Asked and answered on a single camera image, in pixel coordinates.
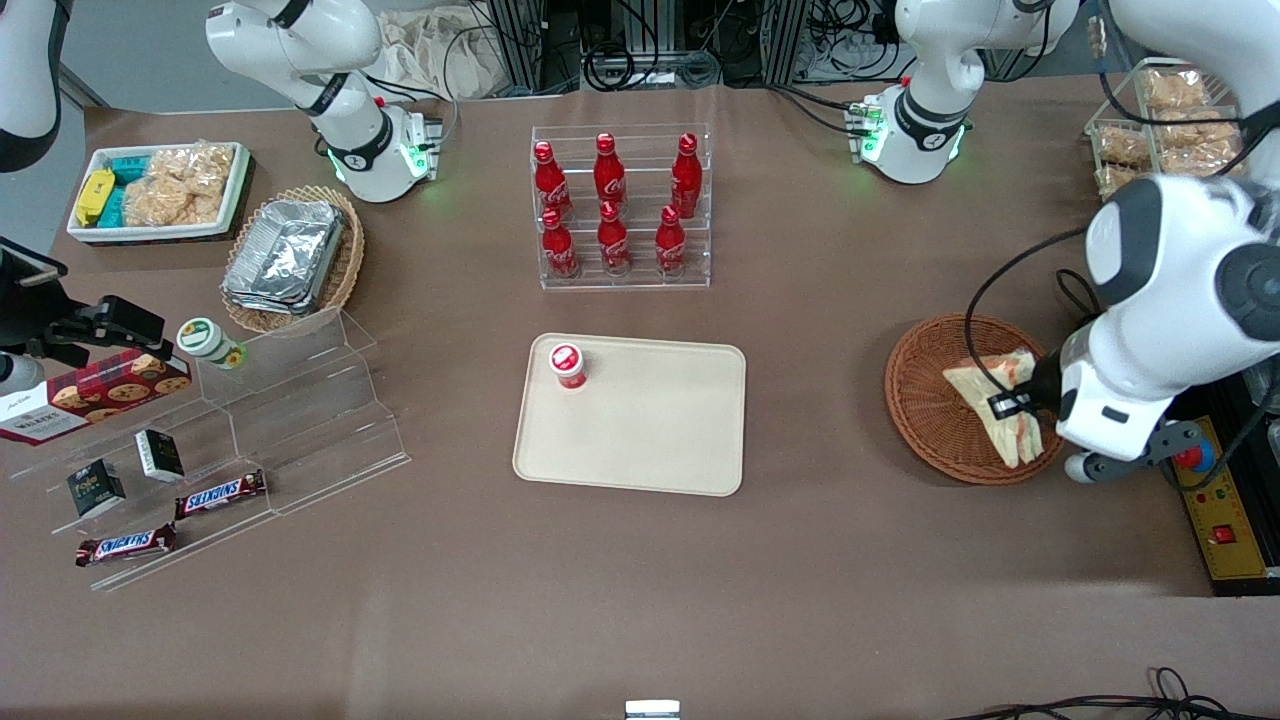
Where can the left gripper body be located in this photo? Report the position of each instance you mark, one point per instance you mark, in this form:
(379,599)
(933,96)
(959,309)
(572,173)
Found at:
(1043,387)

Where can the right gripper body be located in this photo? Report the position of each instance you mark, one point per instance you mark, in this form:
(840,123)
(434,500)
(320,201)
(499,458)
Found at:
(22,313)

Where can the triangle sandwich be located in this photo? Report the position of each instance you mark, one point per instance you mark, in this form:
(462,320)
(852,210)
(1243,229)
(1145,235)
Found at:
(1020,445)

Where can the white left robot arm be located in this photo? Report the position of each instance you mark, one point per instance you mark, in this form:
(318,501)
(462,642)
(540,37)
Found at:
(1180,260)

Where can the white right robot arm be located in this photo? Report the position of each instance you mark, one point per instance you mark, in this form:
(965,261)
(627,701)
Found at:
(350,130)

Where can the round brown wicker basket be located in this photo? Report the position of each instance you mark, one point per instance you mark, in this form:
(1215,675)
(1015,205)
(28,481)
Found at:
(925,420)

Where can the oval light wicker basket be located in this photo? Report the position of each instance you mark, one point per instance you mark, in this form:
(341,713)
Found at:
(347,270)

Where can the beige plastic tray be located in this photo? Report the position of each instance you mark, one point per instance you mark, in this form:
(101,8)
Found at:
(650,430)

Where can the green lid jar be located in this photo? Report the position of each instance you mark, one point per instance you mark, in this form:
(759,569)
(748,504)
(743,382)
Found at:
(205,340)

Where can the red walkers cookie box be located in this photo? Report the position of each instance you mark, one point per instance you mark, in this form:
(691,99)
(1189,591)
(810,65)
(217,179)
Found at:
(95,395)

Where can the white rectangular bin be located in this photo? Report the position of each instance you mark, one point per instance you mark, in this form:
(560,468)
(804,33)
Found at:
(150,232)

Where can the teal snack packet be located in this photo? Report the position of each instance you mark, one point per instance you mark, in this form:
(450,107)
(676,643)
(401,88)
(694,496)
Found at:
(128,167)
(113,208)

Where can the yellow snack packet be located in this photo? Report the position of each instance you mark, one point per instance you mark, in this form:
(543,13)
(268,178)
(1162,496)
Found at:
(95,197)

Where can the small black box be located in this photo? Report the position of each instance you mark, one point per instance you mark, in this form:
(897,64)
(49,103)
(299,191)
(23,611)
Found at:
(160,456)
(96,489)

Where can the clear bag of crackers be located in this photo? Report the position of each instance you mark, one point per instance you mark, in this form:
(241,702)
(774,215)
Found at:
(180,185)

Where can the black appliance with yellow panel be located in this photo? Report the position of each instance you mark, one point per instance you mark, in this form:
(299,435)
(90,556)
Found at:
(1225,540)

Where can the stacked foil containers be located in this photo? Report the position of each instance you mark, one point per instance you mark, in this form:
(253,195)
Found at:
(285,255)

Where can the snickers chocolate bar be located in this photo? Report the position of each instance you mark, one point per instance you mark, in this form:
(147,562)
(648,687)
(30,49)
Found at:
(125,546)
(220,495)

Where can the clear acrylic stepped shelf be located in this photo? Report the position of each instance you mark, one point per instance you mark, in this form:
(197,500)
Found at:
(320,420)

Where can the bagged fried snack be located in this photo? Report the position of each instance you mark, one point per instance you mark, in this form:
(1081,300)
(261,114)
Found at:
(1173,90)
(1120,182)
(1195,163)
(1125,147)
(1195,130)

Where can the red cola bottle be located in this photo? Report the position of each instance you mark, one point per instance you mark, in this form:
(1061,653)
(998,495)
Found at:
(670,245)
(547,182)
(559,248)
(609,172)
(613,242)
(686,175)

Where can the beige cloth bag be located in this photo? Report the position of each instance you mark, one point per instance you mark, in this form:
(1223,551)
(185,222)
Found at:
(440,55)

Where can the red lid cup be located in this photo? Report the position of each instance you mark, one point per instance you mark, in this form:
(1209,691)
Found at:
(567,365)

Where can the clear acrylic bottle rack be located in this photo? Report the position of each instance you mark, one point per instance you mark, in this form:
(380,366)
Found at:
(645,150)

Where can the small white object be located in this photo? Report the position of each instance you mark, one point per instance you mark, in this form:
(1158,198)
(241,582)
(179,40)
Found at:
(652,710)

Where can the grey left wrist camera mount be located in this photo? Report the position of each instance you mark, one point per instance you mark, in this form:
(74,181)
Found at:
(1150,450)

